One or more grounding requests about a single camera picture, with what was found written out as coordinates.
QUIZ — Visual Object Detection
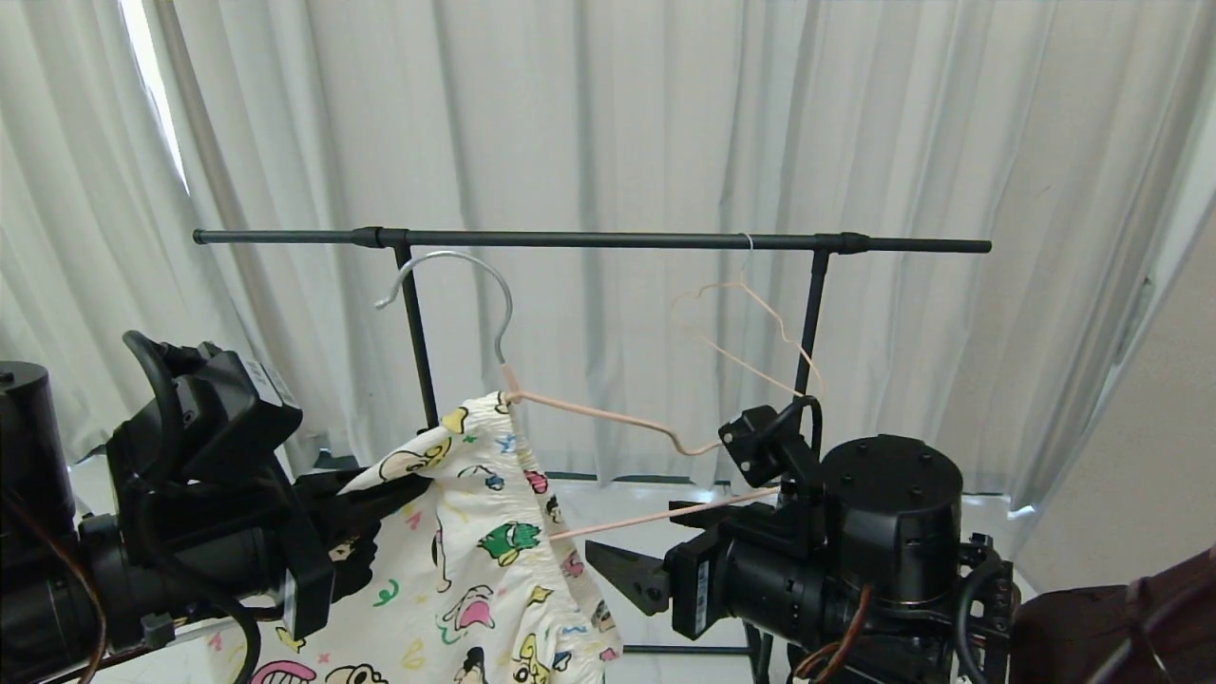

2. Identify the cream printed garment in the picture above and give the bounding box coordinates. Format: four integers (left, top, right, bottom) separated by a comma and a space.
204, 391, 623, 684

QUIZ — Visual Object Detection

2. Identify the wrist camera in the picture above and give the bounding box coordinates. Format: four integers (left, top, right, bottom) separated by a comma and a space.
106, 342, 305, 533
719, 404, 824, 504

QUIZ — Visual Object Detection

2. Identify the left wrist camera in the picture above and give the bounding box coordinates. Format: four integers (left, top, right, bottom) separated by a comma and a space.
106, 342, 305, 533

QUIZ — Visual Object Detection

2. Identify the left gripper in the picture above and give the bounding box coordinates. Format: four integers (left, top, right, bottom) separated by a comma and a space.
84, 467, 434, 640

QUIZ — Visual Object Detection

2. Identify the white curtain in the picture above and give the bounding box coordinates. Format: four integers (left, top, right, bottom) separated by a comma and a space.
0, 0, 1216, 514

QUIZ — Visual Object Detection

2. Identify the black clothes rack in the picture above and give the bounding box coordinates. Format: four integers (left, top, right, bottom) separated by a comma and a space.
193, 226, 992, 684

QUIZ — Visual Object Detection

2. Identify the pink clothes hanger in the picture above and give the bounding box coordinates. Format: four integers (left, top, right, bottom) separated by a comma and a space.
672, 233, 824, 398
375, 250, 782, 542

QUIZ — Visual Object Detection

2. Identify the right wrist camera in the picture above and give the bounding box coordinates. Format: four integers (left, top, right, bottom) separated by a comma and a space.
719, 404, 824, 504

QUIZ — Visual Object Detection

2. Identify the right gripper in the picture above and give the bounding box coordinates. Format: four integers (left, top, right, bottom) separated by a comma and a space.
584, 527, 839, 639

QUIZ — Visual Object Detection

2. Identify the black cable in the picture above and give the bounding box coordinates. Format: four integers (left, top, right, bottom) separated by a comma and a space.
787, 394, 825, 459
122, 330, 264, 684

